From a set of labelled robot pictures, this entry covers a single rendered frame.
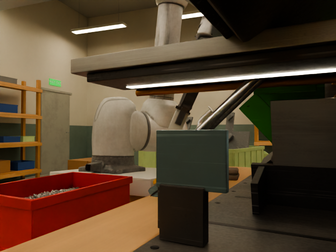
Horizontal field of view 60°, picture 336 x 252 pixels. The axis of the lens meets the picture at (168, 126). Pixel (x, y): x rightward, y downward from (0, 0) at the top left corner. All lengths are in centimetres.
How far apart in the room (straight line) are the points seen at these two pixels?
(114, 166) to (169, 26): 57
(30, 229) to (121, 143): 53
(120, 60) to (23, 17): 762
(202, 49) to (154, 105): 84
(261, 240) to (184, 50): 26
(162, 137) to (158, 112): 74
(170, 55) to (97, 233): 26
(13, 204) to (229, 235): 38
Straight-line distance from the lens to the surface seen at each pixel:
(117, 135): 103
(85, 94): 933
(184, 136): 37
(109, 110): 104
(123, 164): 104
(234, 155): 140
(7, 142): 647
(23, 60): 767
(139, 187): 88
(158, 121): 111
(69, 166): 674
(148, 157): 168
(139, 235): 42
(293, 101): 54
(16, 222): 62
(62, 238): 43
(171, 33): 119
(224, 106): 40
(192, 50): 30
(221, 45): 29
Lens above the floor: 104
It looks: 1 degrees up
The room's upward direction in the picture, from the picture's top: straight up
